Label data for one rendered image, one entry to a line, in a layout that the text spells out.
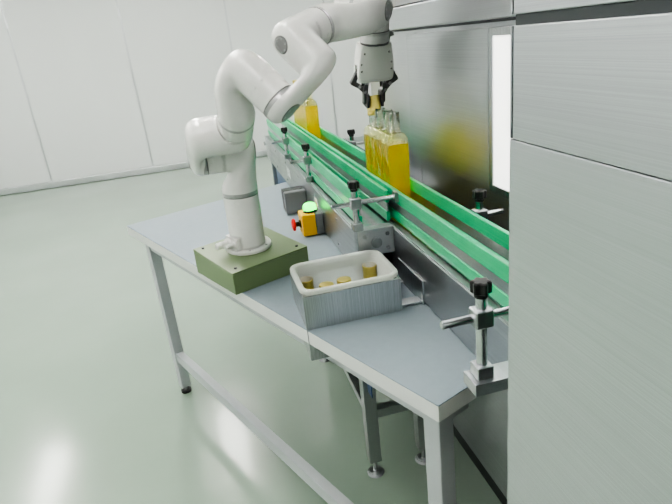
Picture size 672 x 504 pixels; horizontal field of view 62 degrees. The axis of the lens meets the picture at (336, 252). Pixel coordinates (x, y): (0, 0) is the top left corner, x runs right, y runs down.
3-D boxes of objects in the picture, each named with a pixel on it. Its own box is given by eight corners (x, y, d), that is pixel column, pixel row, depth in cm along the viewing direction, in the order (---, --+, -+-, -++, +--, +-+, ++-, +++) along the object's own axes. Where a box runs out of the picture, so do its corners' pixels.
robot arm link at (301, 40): (283, 54, 133) (328, 98, 133) (222, 86, 120) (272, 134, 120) (310, -2, 121) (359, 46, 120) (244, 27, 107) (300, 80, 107)
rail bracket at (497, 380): (556, 410, 84) (562, 271, 76) (452, 437, 80) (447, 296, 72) (538, 392, 88) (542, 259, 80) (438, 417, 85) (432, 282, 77)
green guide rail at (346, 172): (390, 220, 143) (388, 190, 140) (387, 221, 143) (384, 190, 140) (283, 132, 303) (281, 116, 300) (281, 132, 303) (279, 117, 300)
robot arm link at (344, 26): (302, 44, 129) (352, 18, 142) (350, 52, 122) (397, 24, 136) (299, 5, 123) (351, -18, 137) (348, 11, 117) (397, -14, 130)
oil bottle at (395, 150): (411, 211, 150) (408, 131, 141) (392, 215, 149) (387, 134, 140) (404, 205, 155) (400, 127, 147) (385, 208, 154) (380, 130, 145)
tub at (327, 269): (403, 308, 126) (401, 273, 122) (306, 329, 121) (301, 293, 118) (379, 279, 141) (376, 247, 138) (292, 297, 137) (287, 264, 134)
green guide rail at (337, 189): (363, 225, 142) (360, 194, 139) (359, 226, 142) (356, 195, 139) (270, 133, 302) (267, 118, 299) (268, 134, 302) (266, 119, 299)
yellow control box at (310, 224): (325, 234, 179) (323, 212, 177) (302, 238, 178) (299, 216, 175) (320, 228, 186) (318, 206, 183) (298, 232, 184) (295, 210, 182)
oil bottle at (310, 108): (322, 147, 251) (315, 82, 241) (310, 149, 250) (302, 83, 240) (319, 145, 256) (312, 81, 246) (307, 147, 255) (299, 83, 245)
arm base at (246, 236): (233, 263, 146) (223, 207, 140) (208, 251, 155) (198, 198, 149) (280, 244, 156) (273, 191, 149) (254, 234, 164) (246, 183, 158)
